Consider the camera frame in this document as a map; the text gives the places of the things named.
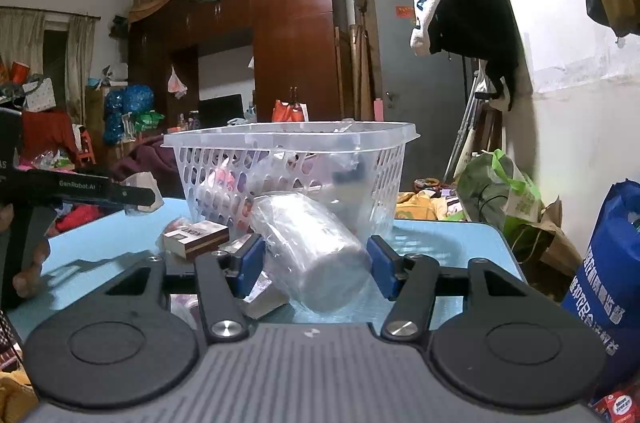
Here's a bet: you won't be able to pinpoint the grey door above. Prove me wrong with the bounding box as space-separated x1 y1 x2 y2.
367 0 476 174

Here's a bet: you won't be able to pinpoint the brown wooden wardrobe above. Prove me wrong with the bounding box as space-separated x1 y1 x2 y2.
127 0 346 128

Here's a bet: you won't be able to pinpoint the blue tote bag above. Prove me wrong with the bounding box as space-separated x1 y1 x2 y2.
561 180 640 409

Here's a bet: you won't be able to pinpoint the maroon cloth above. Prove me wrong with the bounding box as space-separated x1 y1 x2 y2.
110 138 186 198

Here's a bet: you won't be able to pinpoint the red orange carton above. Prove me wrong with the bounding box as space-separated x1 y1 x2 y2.
592 390 636 423

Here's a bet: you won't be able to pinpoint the white black hanging jacket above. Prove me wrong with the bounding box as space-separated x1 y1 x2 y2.
410 0 523 112

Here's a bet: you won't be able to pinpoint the clear plastic bag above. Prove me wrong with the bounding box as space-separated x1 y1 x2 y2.
124 172 165 218

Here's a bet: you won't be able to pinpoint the red cloth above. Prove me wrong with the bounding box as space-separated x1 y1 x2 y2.
22 110 78 158

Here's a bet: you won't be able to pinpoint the green plastic bag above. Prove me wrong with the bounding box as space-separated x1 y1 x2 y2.
131 110 166 131

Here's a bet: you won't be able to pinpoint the red plastic stool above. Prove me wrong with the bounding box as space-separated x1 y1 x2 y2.
77 130 97 164

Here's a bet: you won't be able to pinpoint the silver cylinder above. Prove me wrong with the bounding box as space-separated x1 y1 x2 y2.
248 192 373 315

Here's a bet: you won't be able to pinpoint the narrow beige curtain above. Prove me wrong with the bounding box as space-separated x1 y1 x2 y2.
65 15 96 124

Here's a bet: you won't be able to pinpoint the blue patterned bag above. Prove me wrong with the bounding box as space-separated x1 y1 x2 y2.
103 85 153 144

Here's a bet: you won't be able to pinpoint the black monitor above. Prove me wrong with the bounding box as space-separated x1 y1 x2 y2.
198 94 244 128

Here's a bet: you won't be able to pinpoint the checkered cloth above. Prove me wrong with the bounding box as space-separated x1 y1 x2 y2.
0 308 21 364

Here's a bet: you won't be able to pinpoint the brown small box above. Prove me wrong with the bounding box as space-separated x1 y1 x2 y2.
163 220 231 261

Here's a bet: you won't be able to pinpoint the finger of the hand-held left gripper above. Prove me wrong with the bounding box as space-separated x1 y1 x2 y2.
12 169 157 210

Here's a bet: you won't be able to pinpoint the person's left hand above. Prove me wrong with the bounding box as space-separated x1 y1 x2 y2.
11 237 49 300

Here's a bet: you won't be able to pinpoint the white hanging plastic bag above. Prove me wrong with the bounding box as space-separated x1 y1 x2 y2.
167 65 188 100

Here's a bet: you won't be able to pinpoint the white gift bag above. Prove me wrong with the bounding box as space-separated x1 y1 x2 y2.
22 78 56 112

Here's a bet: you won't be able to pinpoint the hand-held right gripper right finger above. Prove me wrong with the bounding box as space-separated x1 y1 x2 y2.
366 236 538 345

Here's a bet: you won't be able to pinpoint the white plastic basket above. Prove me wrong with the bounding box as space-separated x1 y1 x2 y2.
161 121 421 249

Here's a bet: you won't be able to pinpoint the metal crutches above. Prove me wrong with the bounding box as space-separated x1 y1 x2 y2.
442 70 488 184

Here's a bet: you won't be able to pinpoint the wide beige curtain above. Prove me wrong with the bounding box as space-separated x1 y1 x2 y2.
0 8 46 68

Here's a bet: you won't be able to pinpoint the yellow cloth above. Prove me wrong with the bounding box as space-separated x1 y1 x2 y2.
395 190 468 221

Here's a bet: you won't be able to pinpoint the green white shopping bag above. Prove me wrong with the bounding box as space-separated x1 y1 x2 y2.
457 149 543 244

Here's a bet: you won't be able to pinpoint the brown paper bag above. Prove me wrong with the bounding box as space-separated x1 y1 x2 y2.
510 198 583 279

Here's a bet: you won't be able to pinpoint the leaning wooden planks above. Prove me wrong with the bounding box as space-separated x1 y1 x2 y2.
350 0 383 121

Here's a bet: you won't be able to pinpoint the orange plastic bag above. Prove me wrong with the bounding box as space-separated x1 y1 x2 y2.
272 99 308 124

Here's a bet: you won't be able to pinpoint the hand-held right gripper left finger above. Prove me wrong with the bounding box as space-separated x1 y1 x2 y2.
100 233 267 345

